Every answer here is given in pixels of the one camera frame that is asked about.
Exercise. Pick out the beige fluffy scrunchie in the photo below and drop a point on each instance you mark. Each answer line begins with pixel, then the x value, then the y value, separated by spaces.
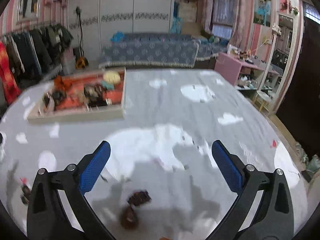
pixel 92 93

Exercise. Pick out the small red dark bead trinket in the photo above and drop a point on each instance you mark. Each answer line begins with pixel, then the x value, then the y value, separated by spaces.
pixel 26 191

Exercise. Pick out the wedding photo poster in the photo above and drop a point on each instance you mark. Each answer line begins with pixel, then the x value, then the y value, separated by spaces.
pixel 262 12

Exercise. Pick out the white storage box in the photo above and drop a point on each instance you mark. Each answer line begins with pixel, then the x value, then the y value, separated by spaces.
pixel 68 65

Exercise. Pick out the framed wall picture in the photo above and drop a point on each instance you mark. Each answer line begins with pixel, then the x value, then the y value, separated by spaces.
pixel 28 10

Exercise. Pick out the window with pink curtains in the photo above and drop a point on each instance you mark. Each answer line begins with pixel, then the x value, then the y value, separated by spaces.
pixel 229 19

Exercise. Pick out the white framed standing mirror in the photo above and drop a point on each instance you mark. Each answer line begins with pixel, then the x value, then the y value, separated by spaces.
pixel 284 33

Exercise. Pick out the amber pendant dark beads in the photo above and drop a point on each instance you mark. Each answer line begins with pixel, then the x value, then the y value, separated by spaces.
pixel 129 218

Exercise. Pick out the white sliding door wardrobe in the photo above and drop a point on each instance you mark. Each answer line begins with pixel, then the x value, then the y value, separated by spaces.
pixel 93 22

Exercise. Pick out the pineapple plush hair clip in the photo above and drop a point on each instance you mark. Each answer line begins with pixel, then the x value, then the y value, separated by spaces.
pixel 110 80

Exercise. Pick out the clothes rack with hanging clothes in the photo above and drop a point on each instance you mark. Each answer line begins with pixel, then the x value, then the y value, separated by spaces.
pixel 31 56

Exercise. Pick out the bed with blue patterned cover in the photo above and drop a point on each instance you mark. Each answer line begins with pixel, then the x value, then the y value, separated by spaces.
pixel 160 50

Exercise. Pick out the white tray red brick liner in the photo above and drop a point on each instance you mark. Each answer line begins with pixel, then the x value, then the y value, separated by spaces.
pixel 72 106

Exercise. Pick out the orange fabric scrunchie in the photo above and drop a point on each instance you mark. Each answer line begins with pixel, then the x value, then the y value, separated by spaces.
pixel 63 84

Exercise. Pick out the pink bedside cabinet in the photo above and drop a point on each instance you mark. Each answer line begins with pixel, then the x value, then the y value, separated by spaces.
pixel 231 68

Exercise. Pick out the grey polar bear tablecloth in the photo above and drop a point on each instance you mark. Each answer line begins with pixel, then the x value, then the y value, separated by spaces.
pixel 161 145

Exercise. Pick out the yellow black garment steamer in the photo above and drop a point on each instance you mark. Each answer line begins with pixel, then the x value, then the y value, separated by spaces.
pixel 81 62

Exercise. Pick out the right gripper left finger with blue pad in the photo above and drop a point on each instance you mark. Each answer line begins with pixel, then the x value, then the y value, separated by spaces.
pixel 46 216

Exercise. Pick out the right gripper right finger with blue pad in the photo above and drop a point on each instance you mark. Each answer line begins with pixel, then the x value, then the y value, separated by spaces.
pixel 263 206

